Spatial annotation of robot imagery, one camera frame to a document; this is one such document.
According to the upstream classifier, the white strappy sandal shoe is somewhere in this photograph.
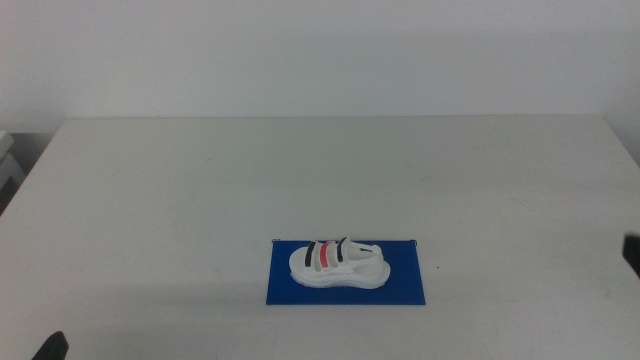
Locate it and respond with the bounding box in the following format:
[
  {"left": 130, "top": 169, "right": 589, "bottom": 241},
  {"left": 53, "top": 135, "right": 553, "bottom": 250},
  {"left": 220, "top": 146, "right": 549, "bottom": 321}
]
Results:
[{"left": 288, "top": 235, "right": 392, "bottom": 291}]

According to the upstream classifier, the blue rectangular mat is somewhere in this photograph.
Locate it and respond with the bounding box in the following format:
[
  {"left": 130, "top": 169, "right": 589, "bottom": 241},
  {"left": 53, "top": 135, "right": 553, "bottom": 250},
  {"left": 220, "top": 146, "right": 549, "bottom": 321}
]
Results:
[{"left": 265, "top": 239, "right": 427, "bottom": 306}]

